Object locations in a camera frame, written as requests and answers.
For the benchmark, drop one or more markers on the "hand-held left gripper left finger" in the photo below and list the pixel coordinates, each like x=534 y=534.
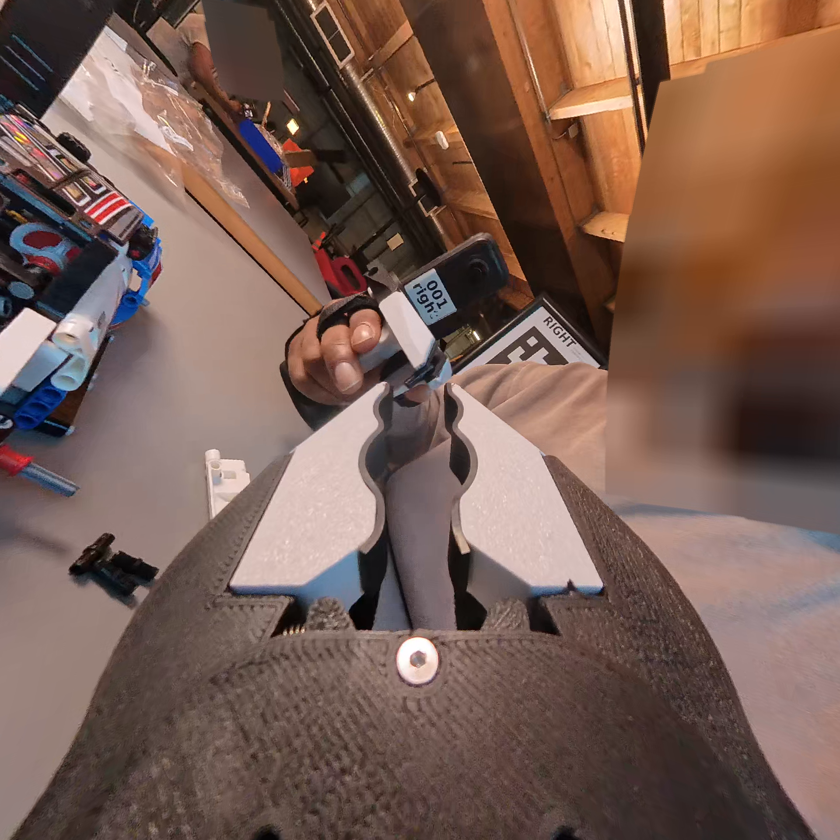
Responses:
x=308 y=518

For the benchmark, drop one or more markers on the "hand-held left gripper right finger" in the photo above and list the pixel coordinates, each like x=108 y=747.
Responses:
x=525 y=518

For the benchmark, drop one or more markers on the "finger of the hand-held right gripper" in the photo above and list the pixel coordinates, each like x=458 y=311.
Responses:
x=433 y=367
x=407 y=328

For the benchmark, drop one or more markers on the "white lego panel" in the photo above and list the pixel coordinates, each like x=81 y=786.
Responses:
x=223 y=482

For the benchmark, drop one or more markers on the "lego race car model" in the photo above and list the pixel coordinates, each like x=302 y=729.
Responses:
x=79 y=275

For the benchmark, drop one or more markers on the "black lego pin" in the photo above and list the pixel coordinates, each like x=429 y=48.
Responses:
x=92 y=554
x=131 y=568

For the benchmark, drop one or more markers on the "black lego tire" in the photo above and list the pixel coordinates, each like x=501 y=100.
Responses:
x=73 y=148

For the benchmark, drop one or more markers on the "person's right hand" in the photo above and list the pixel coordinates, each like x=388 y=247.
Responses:
x=315 y=367

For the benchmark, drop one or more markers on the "framed marker sign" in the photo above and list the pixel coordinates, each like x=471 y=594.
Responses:
x=525 y=348

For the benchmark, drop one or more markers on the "wooden shelf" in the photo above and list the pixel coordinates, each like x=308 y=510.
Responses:
x=590 y=98
x=607 y=226

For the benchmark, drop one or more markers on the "blue container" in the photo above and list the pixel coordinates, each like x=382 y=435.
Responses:
x=259 y=141

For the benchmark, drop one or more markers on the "person's beige sweatshirt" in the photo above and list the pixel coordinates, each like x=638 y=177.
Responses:
x=754 y=623

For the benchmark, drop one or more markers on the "pile of clear plastic bags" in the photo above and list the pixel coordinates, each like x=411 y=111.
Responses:
x=164 y=124

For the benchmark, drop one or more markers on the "black monitor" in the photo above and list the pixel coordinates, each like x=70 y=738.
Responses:
x=39 y=59

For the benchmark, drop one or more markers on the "red metal frame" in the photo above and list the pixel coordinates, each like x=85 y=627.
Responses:
x=341 y=269

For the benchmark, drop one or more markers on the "white wall device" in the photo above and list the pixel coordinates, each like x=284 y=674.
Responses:
x=441 y=140

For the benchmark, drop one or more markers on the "wall lamp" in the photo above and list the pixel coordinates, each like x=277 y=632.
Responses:
x=412 y=96

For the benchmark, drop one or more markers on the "metal duct pipe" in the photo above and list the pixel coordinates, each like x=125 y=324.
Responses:
x=367 y=92

